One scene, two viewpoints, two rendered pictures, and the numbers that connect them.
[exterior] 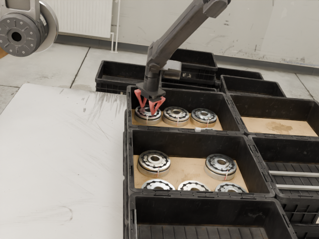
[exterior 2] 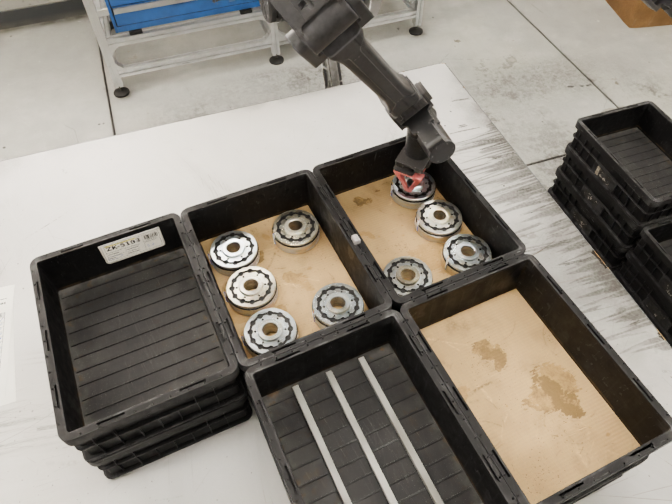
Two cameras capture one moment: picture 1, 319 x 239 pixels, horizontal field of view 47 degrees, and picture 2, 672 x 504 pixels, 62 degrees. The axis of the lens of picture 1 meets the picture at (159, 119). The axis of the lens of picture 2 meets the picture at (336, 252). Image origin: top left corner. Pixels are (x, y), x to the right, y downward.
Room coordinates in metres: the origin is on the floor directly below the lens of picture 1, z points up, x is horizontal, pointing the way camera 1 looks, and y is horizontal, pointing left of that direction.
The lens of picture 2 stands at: (0.81, -0.79, 1.81)
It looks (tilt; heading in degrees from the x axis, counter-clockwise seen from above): 53 degrees down; 75
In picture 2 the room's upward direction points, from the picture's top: straight up
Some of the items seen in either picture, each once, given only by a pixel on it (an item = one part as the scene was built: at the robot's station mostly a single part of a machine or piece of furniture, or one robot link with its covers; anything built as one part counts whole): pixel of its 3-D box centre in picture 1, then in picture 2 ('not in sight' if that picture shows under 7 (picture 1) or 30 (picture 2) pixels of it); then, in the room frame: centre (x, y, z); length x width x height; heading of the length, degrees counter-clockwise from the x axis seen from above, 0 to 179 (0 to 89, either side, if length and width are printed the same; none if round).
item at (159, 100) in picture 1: (152, 102); (412, 173); (1.21, 0.04, 0.91); 0.07 x 0.07 x 0.09; 47
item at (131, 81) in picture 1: (126, 103); (623, 196); (2.12, 0.23, 0.37); 0.40 x 0.30 x 0.45; 94
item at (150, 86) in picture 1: (151, 83); (418, 144); (1.22, 0.05, 0.98); 0.10 x 0.07 x 0.07; 47
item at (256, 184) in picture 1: (192, 175); (282, 273); (0.87, -0.12, 0.87); 0.40 x 0.30 x 0.11; 100
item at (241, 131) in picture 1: (181, 110); (412, 210); (1.17, -0.07, 0.92); 0.40 x 0.30 x 0.02; 100
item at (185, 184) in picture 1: (194, 192); (251, 286); (0.81, -0.13, 0.86); 0.10 x 0.10 x 0.01
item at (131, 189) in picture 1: (195, 161); (280, 258); (0.87, -0.12, 0.92); 0.40 x 0.30 x 0.02; 100
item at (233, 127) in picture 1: (179, 122); (410, 225); (1.17, -0.07, 0.87); 0.40 x 0.30 x 0.11; 100
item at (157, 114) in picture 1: (148, 111); (413, 184); (1.22, 0.05, 0.86); 0.10 x 0.10 x 0.01
